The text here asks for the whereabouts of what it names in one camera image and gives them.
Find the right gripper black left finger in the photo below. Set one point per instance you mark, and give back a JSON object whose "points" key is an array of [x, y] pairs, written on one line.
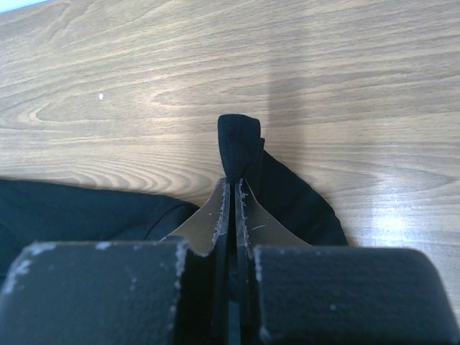
{"points": [[171, 291]]}

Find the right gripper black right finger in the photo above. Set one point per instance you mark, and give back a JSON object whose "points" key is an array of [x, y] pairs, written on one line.
{"points": [[291, 292]]}

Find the black t shirt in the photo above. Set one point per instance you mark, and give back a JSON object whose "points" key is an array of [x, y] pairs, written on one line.
{"points": [[33, 211]]}

